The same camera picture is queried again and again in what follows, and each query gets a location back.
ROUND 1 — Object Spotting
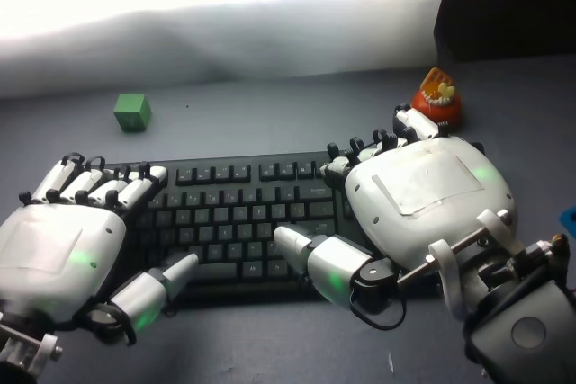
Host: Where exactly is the black computer keyboard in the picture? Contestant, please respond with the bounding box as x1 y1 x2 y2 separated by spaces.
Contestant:
103 149 377 311

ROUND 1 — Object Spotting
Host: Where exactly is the green cube block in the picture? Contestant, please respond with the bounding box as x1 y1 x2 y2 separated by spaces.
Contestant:
112 94 153 133

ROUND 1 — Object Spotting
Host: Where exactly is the white cloth backdrop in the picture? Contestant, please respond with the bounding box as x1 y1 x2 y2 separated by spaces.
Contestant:
0 0 446 100

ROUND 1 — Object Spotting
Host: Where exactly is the black panel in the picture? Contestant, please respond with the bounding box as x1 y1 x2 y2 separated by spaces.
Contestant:
434 0 576 64

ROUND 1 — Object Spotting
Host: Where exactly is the orange toy cake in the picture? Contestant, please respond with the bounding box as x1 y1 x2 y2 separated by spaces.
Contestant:
411 67 464 129

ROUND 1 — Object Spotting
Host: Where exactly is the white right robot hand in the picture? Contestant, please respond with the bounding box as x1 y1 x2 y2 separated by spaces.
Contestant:
273 103 518 331

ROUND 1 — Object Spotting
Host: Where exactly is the grey table cloth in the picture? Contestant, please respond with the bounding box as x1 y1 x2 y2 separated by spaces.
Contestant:
0 58 576 384

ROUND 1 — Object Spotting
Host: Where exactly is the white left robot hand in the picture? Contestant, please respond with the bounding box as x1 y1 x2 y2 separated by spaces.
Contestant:
0 153 202 345

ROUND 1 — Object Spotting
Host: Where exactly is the blue plastic object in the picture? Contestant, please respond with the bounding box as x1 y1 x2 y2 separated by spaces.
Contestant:
559 205 576 237

